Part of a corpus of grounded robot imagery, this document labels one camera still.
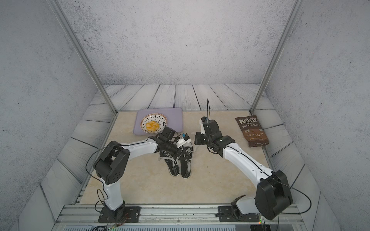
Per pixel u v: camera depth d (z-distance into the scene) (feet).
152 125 3.53
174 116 3.87
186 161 2.91
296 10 2.35
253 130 3.50
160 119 3.76
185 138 2.65
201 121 2.47
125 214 2.35
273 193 1.32
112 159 1.80
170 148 2.59
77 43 2.71
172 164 2.92
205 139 2.27
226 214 2.35
